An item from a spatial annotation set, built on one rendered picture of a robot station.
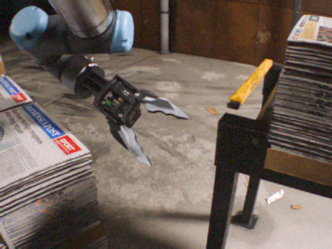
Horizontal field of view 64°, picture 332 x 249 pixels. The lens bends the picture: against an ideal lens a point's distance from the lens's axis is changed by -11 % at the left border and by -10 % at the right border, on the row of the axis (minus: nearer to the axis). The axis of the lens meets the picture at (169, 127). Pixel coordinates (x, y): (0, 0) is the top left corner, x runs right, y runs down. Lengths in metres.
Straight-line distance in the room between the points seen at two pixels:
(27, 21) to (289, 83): 0.43
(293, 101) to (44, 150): 0.41
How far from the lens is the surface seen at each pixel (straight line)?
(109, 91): 0.55
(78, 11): 0.41
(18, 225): 0.53
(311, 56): 0.43
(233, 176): 0.70
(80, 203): 0.56
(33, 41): 0.53
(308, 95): 0.45
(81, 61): 0.60
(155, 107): 0.58
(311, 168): 0.50
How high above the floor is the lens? 1.10
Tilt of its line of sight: 29 degrees down
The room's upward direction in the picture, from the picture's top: straight up
